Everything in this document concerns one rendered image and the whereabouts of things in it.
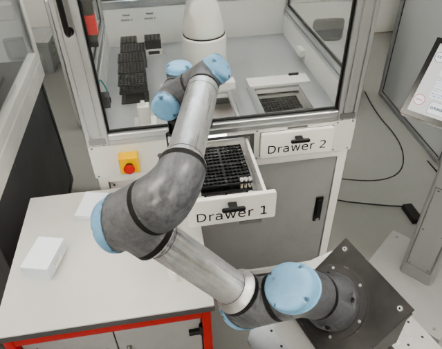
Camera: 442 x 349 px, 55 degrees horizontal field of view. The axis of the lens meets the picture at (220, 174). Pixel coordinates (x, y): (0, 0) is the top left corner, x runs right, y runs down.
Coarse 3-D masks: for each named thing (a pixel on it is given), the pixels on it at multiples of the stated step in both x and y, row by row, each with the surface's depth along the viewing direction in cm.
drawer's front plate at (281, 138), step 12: (276, 132) 161; (288, 132) 161; (300, 132) 162; (312, 132) 163; (324, 132) 164; (264, 144) 163; (276, 144) 164; (288, 144) 164; (300, 144) 165; (312, 144) 166; (324, 144) 167; (264, 156) 166; (276, 156) 168
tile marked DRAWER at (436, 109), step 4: (432, 104) 158; (436, 104) 157; (440, 104) 157; (428, 108) 159; (432, 108) 158; (436, 108) 157; (440, 108) 157; (428, 112) 159; (432, 112) 158; (436, 112) 157; (440, 112) 156; (440, 116) 156
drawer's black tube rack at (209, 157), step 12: (204, 156) 155; (216, 156) 155; (228, 156) 155; (240, 156) 154; (216, 168) 150; (228, 168) 150; (240, 168) 149; (204, 180) 145; (216, 180) 145; (228, 180) 144; (204, 192) 145; (216, 192) 144; (228, 192) 145
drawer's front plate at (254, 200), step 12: (252, 192) 135; (264, 192) 135; (204, 204) 133; (216, 204) 134; (240, 204) 136; (252, 204) 137; (264, 204) 138; (192, 216) 136; (204, 216) 137; (216, 216) 138; (252, 216) 140; (264, 216) 141
